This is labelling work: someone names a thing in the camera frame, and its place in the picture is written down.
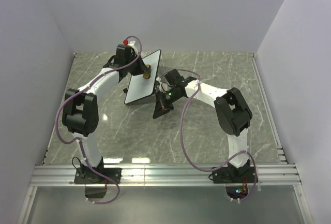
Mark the white whiteboard black frame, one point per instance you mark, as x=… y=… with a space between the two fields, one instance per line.
x=139 y=87

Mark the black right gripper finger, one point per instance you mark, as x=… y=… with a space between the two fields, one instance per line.
x=169 y=107
x=159 y=110

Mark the aluminium rail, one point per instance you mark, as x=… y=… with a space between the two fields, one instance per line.
x=279 y=146
x=177 y=175

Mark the aluminium front rail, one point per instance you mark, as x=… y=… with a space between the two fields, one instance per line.
x=177 y=175

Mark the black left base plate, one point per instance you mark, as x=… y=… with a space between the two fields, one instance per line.
x=86 y=176

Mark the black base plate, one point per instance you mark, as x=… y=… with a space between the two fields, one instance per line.
x=86 y=176
x=233 y=175

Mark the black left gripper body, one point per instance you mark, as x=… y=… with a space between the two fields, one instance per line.
x=136 y=67

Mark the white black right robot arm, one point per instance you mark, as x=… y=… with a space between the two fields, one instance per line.
x=233 y=113

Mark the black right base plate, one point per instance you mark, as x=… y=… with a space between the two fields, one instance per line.
x=233 y=175

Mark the yellow bone-shaped eraser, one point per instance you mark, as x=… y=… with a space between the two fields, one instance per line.
x=147 y=71

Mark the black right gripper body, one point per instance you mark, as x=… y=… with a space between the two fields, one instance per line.
x=169 y=98

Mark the aluminium right side rail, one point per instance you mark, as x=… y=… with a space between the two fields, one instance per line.
x=279 y=146

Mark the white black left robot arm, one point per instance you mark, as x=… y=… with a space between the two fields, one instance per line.
x=78 y=116

